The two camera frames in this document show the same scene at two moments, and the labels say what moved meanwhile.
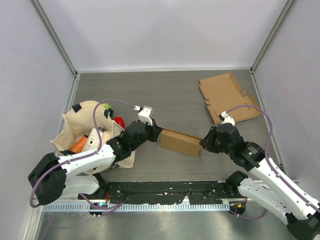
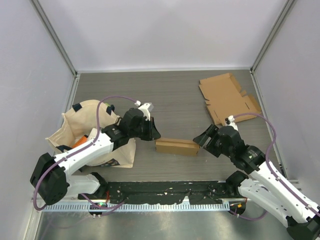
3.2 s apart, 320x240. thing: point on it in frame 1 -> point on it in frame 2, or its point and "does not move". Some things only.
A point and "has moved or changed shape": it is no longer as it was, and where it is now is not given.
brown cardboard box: (223, 93) does not move
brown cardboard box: (180, 142) has moved or changed shape
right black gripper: (207, 142) does not move
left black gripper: (155, 130) does not move
